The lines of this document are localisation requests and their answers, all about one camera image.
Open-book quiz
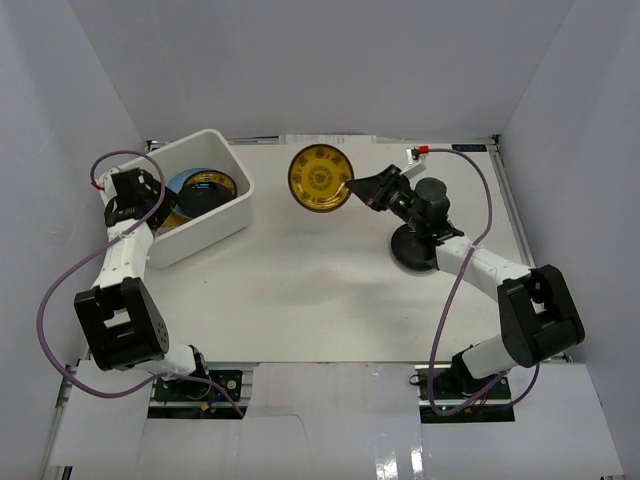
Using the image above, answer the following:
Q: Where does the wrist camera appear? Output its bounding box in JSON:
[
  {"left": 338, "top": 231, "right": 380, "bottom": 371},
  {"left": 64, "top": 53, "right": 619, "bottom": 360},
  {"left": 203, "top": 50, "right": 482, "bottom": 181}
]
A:
[
  {"left": 91, "top": 168, "right": 119, "bottom": 192},
  {"left": 402, "top": 145, "right": 430, "bottom": 179}
]

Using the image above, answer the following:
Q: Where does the white plastic bin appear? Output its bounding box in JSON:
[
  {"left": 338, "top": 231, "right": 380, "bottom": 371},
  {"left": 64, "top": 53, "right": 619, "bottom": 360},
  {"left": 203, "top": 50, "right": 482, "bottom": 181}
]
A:
[{"left": 100, "top": 129, "right": 254, "bottom": 269}]

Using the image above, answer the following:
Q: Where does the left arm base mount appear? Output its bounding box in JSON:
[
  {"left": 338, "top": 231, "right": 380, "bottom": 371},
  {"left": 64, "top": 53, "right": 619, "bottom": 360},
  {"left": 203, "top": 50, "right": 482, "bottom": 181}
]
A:
[{"left": 147, "top": 367, "right": 253, "bottom": 420}]

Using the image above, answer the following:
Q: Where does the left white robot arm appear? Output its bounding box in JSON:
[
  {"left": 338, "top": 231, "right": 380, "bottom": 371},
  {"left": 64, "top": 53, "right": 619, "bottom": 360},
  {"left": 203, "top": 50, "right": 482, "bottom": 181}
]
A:
[{"left": 74, "top": 168, "right": 212, "bottom": 399}]

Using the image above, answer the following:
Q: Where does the dark label on table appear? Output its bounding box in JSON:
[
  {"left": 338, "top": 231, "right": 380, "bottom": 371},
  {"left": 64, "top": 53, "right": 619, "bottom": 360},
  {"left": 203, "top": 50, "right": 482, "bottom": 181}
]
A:
[{"left": 451, "top": 144, "right": 487, "bottom": 153}]

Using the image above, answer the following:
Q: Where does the glossy black plate with rim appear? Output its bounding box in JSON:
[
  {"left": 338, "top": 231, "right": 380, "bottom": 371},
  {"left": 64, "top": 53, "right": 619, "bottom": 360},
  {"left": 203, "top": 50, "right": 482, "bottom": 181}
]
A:
[{"left": 178, "top": 182, "right": 234, "bottom": 218}]

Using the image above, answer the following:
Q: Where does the paper label at back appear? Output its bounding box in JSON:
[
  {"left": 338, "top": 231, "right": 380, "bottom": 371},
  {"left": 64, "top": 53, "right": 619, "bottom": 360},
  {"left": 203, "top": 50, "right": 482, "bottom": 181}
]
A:
[{"left": 278, "top": 134, "right": 377, "bottom": 145}]

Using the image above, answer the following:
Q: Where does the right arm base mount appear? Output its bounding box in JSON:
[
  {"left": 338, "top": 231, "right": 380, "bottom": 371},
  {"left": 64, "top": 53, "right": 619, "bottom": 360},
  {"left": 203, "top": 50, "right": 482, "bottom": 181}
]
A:
[{"left": 408, "top": 364, "right": 516, "bottom": 425}]

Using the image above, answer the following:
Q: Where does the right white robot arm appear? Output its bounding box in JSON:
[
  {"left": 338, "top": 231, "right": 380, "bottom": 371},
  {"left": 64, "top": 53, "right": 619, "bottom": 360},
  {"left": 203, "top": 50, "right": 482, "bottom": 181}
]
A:
[{"left": 346, "top": 166, "right": 586, "bottom": 399}]

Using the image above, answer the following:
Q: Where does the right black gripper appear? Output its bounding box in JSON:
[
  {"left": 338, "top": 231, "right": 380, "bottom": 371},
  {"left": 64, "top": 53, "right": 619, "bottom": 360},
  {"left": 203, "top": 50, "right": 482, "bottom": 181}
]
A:
[{"left": 347, "top": 165, "right": 425, "bottom": 233}]

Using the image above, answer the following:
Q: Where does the yellow patterned plate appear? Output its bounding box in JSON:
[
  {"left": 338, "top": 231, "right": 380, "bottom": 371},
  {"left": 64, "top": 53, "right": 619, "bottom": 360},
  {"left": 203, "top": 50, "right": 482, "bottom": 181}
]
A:
[
  {"left": 181, "top": 169, "right": 238, "bottom": 226},
  {"left": 287, "top": 143, "right": 355, "bottom": 213}
]

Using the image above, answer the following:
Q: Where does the light blue plate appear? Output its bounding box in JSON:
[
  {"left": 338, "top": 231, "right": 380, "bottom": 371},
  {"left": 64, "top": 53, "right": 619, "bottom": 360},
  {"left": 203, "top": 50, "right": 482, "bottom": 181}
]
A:
[{"left": 168, "top": 167, "right": 211, "bottom": 220}]

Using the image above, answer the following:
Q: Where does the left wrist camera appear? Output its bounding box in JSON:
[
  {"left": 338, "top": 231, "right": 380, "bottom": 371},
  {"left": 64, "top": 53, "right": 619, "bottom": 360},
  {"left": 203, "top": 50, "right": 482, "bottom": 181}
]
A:
[{"left": 91, "top": 168, "right": 119, "bottom": 192}]

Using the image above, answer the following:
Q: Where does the aluminium frame rail right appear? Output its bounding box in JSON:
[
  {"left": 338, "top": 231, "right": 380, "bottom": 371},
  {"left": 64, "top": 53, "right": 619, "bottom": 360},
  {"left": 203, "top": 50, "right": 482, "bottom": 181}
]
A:
[{"left": 492, "top": 134, "right": 584, "bottom": 368}]

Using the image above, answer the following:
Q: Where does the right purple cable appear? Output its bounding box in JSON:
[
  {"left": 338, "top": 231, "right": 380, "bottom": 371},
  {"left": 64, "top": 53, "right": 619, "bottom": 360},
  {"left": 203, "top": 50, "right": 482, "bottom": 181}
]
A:
[{"left": 427, "top": 147, "right": 541, "bottom": 417}]

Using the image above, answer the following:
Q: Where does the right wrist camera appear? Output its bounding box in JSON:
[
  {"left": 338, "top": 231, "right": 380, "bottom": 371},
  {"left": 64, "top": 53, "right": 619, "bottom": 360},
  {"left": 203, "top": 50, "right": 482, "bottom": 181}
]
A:
[{"left": 402, "top": 145, "right": 430, "bottom": 179}]

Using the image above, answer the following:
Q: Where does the plain black plate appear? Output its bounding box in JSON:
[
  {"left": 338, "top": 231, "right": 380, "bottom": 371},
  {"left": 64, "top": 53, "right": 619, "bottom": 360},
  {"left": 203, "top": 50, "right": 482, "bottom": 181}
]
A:
[{"left": 390, "top": 225, "right": 443, "bottom": 272}]

